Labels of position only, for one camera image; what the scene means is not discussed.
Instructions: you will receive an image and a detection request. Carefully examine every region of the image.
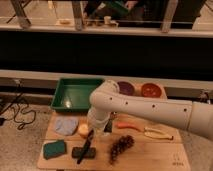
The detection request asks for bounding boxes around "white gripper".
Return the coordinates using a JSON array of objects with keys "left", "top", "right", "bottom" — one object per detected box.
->
[{"left": 77, "top": 107, "right": 113, "bottom": 164}]

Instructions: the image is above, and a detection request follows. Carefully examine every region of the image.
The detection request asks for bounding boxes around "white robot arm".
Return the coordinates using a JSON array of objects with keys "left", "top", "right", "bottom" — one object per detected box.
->
[{"left": 87, "top": 80, "right": 213, "bottom": 141}]

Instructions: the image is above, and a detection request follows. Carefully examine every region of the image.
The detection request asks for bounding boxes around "black brush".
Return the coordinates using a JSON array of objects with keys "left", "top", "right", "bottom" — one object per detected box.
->
[{"left": 71, "top": 147, "right": 96, "bottom": 159}]

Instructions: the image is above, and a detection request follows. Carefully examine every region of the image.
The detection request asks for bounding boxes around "orange carrot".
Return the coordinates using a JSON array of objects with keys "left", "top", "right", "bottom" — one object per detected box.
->
[{"left": 115, "top": 122, "right": 141, "bottom": 132}]

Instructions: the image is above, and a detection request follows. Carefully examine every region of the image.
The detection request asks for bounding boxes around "purple grape bunch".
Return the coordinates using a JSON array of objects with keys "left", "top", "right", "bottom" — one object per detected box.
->
[{"left": 109, "top": 135, "right": 134, "bottom": 165}]

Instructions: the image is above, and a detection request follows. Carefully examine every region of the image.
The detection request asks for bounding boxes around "light blue cloth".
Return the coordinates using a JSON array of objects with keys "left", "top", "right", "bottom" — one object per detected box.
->
[{"left": 54, "top": 117, "right": 79, "bottom": 136}]

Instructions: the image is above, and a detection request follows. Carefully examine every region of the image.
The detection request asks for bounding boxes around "wooden board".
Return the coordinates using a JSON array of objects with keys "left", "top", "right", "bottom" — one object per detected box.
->
[{"left": 37, "top": 83, "right": 192, "bottom": 171}]

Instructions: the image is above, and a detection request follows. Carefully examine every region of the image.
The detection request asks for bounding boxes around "teal sponge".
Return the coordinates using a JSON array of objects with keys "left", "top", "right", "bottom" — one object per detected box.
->
[{"left": 43, "top": 140, "right": 67, "bottom": 160}]

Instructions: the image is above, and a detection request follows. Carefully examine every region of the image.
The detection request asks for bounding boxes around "green plastic tray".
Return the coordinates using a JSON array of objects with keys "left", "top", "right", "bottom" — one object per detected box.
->
[{"left": 51, "top": 78, "right": 104, "bottom": 112}]

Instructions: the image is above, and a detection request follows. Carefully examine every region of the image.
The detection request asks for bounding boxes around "purple bowl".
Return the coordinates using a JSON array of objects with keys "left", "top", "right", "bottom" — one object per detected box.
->
[{"left": 118, "top": 81, "right": 135, "bottom": 96}]

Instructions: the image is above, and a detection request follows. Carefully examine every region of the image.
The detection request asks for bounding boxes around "red-orange bowl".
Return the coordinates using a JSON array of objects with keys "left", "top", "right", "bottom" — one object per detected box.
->
[{"left": 141, "top": 83, "right": 162, "bottom": 98}]

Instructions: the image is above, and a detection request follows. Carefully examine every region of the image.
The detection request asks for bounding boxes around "black cable on floor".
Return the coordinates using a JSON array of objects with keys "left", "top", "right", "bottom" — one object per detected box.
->
[{"left": 0, "top": 83, "right": 37, "bottom": 131}]

